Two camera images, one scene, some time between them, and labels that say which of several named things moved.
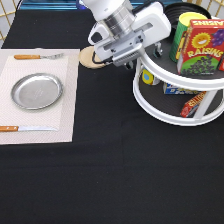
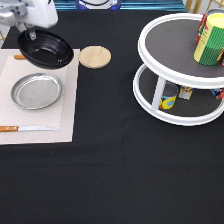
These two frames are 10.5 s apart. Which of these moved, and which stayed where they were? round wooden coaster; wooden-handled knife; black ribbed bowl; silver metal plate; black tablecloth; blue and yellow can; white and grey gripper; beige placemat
Moved: white and grey gripper; blue and yellow can; black ribbed bowl
Stayed: wooden-handled knife; black tablecloth; round wooden coaster; silver metal plate; beige placemat
